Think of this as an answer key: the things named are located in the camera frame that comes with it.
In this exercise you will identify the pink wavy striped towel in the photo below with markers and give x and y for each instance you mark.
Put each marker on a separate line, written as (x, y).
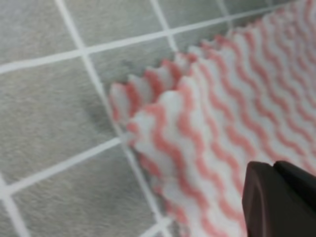
(198, 120)

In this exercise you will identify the grey checked tablecloth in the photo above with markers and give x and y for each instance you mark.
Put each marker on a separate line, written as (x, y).
(65, 168)

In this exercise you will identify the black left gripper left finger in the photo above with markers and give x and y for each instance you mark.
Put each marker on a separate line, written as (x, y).
(272, 208)

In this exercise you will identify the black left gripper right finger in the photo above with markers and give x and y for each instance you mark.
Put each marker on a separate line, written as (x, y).
(302, 182)

